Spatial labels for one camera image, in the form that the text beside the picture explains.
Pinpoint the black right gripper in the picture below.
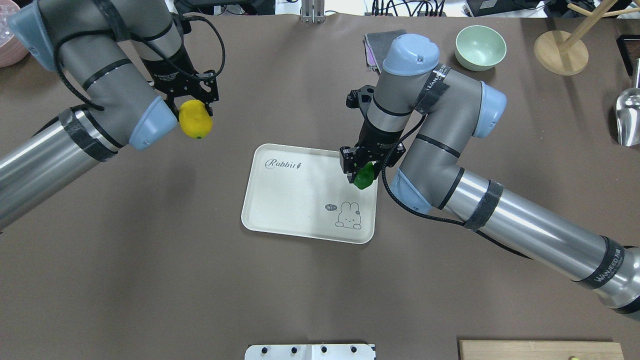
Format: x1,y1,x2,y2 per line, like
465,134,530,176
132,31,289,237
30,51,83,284
339,120,406,174

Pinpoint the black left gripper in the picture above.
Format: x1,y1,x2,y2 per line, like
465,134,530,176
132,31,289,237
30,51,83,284
141,50,219,117

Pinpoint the green lime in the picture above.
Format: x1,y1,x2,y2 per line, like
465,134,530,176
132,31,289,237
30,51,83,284
353,161,377,191

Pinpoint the yellow lemon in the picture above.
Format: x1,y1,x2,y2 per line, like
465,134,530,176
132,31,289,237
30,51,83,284
178,99,213,139

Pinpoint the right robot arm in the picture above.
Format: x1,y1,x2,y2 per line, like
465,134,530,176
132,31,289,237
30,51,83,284
339,33,640,320

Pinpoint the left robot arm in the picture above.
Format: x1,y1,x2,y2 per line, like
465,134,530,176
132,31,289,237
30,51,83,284
0,0,221,228

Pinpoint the white rabbit tray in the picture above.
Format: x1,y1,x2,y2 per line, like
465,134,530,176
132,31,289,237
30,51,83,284
241,143,378,245

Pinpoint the grey folded cloth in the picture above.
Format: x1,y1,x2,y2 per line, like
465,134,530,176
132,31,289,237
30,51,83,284
363,29,407,73

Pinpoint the pale green bowl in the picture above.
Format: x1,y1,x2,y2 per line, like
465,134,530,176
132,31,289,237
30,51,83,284
455,25,507,72

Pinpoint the pink ribbed bowl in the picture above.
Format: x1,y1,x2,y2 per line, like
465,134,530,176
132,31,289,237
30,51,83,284
0,0,29,68

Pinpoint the wooden mug tree stand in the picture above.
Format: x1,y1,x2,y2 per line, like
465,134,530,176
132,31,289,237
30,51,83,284
534,0,640,76

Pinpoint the wooden cutting board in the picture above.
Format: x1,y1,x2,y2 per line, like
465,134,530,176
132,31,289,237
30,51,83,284
459,340,624,360

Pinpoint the metal scoop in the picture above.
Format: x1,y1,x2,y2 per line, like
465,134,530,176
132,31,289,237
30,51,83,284
615,59,640,147

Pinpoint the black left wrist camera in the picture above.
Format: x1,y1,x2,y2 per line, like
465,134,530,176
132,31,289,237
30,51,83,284
171,13,192,37

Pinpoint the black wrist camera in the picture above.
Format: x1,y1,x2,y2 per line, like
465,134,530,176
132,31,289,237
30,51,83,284
171,13,192,37
345,85,376,116

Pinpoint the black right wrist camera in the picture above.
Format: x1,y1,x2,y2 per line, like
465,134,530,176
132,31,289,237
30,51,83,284
345,85,376,116

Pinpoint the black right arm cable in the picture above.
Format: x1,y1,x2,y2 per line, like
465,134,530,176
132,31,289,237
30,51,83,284
380,115,531,260

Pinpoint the aluminium camera post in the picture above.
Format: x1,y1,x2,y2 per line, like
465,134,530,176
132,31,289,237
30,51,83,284
300,0,326,24

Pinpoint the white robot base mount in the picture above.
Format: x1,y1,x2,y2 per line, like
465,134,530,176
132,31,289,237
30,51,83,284
244,343,377,360

